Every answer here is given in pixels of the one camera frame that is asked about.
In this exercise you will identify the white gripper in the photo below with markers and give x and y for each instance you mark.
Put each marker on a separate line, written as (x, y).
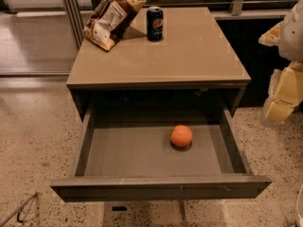
(293, 35)

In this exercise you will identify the orange fruit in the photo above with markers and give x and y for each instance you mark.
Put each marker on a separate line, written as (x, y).
(181, 136)

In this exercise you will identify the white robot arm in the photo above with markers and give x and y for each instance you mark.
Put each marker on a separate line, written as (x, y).
(290, 45)

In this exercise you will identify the grey cabinet counter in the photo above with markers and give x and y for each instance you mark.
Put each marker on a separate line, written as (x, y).
(193, 54)

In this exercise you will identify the open grey top drawer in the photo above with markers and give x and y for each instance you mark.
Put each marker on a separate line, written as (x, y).
(130, 157)

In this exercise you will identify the blue Pepsi soda can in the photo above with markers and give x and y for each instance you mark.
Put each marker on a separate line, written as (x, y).
(155, 18)

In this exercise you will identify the brown chip bag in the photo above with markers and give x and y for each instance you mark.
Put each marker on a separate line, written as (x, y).
(110, 20)

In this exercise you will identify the metal rod on floor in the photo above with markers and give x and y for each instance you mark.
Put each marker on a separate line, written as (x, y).
(17, 211)

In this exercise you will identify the metal window frame post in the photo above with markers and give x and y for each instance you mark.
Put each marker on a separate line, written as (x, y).
(73, 13)

